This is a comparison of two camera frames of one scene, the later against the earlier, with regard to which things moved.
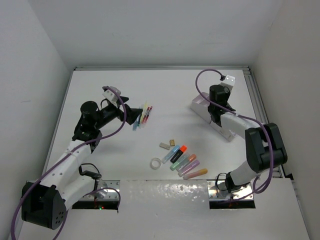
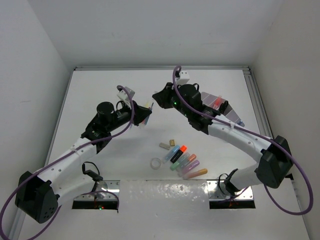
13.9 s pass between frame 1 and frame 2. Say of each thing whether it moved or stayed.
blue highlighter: stayed
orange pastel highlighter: stayed
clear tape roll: stayed
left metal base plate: stayed
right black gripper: moved
